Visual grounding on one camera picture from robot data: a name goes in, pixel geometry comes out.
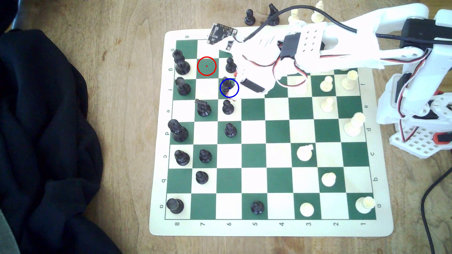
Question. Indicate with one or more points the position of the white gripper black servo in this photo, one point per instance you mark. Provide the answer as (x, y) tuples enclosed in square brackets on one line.
[(253, 85)]

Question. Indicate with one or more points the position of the black bishop chess piece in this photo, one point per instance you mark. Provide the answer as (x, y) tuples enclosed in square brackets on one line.
[(226, 86), (183, 88)]

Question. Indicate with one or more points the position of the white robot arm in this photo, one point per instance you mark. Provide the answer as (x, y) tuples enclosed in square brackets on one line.
[(353, 49)]

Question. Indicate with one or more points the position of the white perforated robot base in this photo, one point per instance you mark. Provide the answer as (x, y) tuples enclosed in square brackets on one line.
[(416, 144)]

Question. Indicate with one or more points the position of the black pawn chess piece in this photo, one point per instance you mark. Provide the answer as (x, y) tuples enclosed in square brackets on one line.
[(230, 130), (257, 207), (201, 177), (230, 66), (249, 17), (228, 107), (205, 156)]

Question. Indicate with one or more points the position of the black king chess piece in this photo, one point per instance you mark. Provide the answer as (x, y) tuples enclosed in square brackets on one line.
[(181, 65)]

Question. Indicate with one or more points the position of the black queen chess piece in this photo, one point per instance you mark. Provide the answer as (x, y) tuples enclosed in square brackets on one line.
[(178, 132)]

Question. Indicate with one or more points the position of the white knight chess piece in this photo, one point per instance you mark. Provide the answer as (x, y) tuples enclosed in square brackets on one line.
[(304, 152)]

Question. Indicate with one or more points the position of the green white chess board mat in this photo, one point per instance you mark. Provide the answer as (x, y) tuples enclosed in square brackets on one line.
[(254, 183)]

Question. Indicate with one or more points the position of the white bishop chess piece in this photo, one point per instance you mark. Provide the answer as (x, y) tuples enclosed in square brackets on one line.
[(349, 80), (317, 13)]

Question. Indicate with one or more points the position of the black rook chess piece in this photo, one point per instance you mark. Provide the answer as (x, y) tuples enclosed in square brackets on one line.
[(174, 205)]

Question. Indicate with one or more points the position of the white rook chess piece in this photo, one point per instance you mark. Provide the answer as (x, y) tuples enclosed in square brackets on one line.
[(364, 205)]

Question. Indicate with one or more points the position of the dark furniture piece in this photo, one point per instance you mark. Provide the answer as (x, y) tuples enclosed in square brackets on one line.
[(7, 12)]

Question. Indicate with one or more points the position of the black cloth jacket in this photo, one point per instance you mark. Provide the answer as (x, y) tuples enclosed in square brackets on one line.
[(46, 141)]

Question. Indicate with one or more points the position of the grey fabric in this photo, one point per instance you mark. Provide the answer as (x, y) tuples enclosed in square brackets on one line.
[(6, 236)]

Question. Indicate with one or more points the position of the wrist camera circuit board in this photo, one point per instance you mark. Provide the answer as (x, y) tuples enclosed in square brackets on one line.
[(219, 33)]

